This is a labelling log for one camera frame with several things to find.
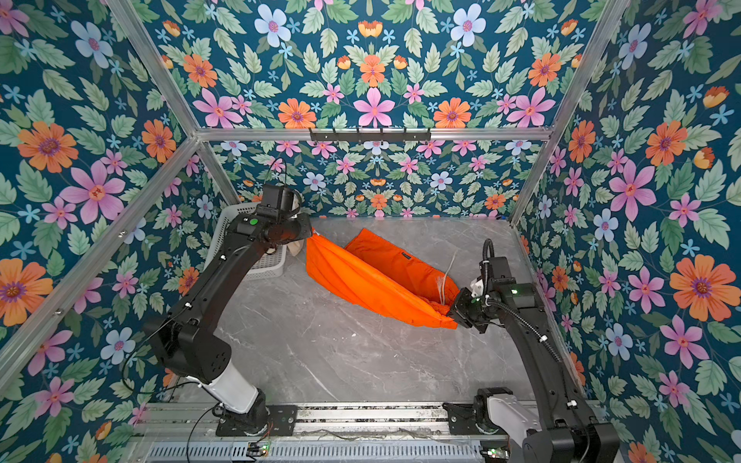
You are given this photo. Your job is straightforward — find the white ventilated cable duct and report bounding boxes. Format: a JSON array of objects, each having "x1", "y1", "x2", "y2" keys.
[{"x1": 145, "y1": 441, "x2": 484, "y2": 462}]

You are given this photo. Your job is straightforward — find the orange shorts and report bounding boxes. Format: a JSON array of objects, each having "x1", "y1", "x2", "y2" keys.
[{"x1": 306, "y1": 229, "x2": 459, "y2": 330}]

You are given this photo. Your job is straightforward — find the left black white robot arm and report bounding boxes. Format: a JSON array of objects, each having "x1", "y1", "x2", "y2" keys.
[{"x1": 144, "y1": 185, "x2": 312, "y2": 435}]

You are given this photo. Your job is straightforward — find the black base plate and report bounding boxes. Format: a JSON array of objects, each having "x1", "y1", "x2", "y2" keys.
[
  {"x1": 213, "y1": 404, "x2": 298, "y2": 437},
  {"x1": 442, "y1": 402, "x2": 496, "y2": 435}
]

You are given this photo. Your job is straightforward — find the beige shorts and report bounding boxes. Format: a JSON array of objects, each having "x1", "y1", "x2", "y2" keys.
[{"x1": 287, "y1": 193, "x2": 307, "y2": 257}]

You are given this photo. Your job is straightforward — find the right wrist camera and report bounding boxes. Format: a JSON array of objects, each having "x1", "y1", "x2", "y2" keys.
[{"x1": 470, "y1": 277, "x2": 484, "y2": 298}]

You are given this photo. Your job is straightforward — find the black hook rail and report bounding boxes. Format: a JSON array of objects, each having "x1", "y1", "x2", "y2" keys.
[{"x1": 309, "y1": 128, "x2": 432, "y2": 144}]

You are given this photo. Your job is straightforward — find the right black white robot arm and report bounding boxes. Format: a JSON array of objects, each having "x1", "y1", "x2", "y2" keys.
[{"x1": 450, "y1": 241, "x2": 621, "y2": 462}]

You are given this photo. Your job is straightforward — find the white plastic laundry basket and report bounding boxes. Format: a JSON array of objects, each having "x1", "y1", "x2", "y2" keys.
[{"x1": 201, "y1": 201, "x2": 289, "y2": 282}]

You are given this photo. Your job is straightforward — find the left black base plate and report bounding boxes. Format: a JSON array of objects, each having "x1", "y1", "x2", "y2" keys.
[{"x1": 213, "y1": 404, "x2": 298, "y2": 437}]

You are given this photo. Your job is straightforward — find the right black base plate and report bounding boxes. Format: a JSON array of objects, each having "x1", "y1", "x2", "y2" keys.
[{"x1": 442, "y1": 402, "x2": 496, "y2": 435}]

